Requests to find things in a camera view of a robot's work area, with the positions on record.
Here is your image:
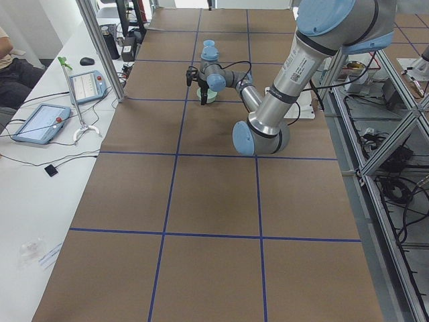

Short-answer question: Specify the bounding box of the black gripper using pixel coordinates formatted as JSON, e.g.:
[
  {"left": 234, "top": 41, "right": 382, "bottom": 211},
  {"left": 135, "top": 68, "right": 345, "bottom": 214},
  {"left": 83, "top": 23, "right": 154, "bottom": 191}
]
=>
[{"left": 186, "top": 66, "right": 209, "bottom": 105}]

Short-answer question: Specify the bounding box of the mint green bowl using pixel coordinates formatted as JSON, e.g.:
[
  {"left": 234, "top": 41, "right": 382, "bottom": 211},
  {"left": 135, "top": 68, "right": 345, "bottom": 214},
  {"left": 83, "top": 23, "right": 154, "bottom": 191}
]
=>
[{"left": 196, "top": 88, "right": 217, "bottom": 104}]

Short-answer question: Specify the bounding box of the light blue plastic cup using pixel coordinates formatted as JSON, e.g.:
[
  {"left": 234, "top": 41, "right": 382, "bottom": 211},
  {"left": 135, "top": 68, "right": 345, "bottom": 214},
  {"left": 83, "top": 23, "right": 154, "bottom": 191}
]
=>
[{"left": 203, "top": 40, "right": 215, "bottom": 48}]

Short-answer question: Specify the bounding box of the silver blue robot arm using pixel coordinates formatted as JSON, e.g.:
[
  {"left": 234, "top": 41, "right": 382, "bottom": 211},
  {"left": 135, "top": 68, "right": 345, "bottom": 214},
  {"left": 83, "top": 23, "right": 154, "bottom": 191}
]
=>
[{"left": 186, "top": 0, "right": 397, "bottom": 156}]

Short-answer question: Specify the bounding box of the black water bottle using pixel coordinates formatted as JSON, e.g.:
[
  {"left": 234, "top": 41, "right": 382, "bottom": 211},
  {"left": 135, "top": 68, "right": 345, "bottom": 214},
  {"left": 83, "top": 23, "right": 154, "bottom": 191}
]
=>
[{"left": 101, "top": 25, "right": 120, "bottom": 60}]

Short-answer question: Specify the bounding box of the black power adapter box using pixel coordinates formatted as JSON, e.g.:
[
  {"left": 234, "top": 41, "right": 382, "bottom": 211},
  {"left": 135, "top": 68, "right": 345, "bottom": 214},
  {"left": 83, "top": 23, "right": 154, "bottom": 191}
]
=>
[{"left": 121, "top": 37, "right": 137, "bottom": 62}]

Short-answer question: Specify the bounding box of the far blue teach pendant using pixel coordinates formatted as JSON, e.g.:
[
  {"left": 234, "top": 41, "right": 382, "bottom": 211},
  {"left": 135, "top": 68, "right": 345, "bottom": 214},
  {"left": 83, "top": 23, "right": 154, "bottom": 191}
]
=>
[{"left": 70, "top": 70, "right": 107, "bottom": 105}]

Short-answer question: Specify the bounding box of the blue teach pendant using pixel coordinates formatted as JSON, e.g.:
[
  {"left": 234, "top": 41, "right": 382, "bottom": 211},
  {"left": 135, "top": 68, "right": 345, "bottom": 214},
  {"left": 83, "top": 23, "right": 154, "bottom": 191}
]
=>
[
  {"left": 11, "top": 103, "right": 71, "bottom": 145},
  {"left": 70, "top": 70, "right": 107, "bottom": 105}
]

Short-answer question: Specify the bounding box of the black computer mouse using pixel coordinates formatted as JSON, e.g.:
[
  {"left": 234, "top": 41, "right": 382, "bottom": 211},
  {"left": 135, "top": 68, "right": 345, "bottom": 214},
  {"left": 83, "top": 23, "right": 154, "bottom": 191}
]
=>
[{"left": 79, "top": 57, "right": 95, "bottom": 66}]

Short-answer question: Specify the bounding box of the brown paper table cover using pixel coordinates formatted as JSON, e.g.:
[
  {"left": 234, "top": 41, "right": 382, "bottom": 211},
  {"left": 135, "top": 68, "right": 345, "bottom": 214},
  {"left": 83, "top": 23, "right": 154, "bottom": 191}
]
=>
[{"left": 32, "top": 7, "right": 400, "bottom": 322}]

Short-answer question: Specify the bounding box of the near blue teach pendant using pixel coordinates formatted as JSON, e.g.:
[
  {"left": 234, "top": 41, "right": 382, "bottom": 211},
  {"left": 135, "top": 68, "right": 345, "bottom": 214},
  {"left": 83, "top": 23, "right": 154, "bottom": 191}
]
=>
[{"left": 11, "top": 103, "right": 71, "bottom": 145}]

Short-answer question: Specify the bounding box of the small black square device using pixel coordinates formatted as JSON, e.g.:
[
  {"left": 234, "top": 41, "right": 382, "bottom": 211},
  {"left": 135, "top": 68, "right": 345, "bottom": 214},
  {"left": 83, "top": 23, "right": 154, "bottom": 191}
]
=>
[{"left": 44, "top": 164, "right": 58, "bottom": 177}]

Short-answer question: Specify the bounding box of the seated person beige shirt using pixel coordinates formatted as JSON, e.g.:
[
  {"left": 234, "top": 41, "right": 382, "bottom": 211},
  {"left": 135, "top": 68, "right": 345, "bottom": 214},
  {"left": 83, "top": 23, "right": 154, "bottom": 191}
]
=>
[{"left": 1, "top": 28, "right": 44, "bottom": 131}]

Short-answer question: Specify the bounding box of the clear plastic bag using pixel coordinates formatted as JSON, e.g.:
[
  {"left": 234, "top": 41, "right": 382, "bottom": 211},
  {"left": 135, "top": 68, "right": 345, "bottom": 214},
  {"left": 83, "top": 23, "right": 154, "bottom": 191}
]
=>
[{"left": 17, "top": 237, "right": 46, "bottom": 268}]

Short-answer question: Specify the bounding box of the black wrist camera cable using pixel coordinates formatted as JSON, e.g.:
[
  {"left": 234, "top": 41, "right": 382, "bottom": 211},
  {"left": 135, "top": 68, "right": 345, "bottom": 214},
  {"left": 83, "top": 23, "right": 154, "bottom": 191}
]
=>
[{"left": 219, "top": 60, "right": 253, "bottom": 85}]

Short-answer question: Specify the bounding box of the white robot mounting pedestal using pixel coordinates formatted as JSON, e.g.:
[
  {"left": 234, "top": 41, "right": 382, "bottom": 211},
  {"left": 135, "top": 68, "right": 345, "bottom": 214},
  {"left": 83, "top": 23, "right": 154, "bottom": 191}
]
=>
[{"left": 284, "top": 91, "right": 315, "bottom": 120}]

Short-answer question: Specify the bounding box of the aluminium frame post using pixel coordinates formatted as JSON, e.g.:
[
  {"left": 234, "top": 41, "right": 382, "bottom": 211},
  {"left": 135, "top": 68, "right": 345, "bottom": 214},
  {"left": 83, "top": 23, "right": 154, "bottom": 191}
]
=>
[{"left": 76, "top": 0, "right": 125, "bottom": 103}]

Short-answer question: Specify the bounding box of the aluminium side frame truss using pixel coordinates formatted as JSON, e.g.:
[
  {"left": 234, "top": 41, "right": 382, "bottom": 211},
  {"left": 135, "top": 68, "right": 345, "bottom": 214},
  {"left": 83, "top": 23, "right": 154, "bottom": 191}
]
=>
[{"left": 318, "top": 13, "right": 429, "bottom": 322}]

